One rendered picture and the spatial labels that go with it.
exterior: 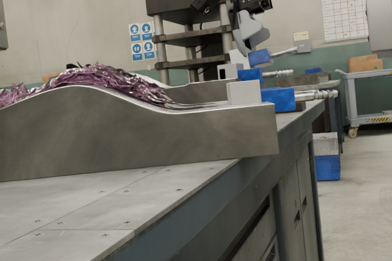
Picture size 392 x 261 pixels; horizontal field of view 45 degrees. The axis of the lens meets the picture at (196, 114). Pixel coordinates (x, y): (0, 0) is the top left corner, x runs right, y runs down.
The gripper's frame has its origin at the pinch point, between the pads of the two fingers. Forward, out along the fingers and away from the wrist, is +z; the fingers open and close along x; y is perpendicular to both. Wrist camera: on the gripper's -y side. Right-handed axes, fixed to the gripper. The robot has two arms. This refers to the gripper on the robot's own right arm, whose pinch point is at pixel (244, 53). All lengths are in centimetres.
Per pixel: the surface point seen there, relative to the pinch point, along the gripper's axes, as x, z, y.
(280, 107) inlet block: -38.0, 16.5, 11.3
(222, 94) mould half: -17.1, 9.7, -1.4
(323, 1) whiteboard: 620, -191, -6
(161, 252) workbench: -65, 27, 6
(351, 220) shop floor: 208, 66, -4
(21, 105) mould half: -53, 11, -14
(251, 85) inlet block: -39.7, 13.4, 8.8
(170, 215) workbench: -63, 25, 6
